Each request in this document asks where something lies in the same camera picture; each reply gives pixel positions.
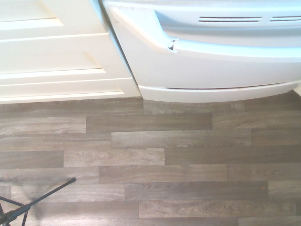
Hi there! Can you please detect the white oven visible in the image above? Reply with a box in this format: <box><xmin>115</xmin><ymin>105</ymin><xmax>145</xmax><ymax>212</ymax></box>
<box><xmin>90</xmin><ymin>0</ymin><xmax>301</xmax><ymax>104</ymax></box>

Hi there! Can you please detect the cream kitchen cabinet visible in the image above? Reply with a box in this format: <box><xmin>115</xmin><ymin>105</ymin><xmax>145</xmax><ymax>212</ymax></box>
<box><xmin>0</xmin><ymin>0</ymin><xmax>143</xmax><ymax>104</ymax></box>

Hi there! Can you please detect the white oven door handle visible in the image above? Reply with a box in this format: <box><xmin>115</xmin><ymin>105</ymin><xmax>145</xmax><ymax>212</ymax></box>
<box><xmin>154</xmin><ymin>9</ymin><xmax>301</xmax><ymax>62</ymax></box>

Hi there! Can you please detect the black camera tripod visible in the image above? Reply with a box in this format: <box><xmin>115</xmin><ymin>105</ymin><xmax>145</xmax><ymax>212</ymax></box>
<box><xmin>0</xmin><ymin>177</ymin><xmax>77</xmax><ymax>226</ymax></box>

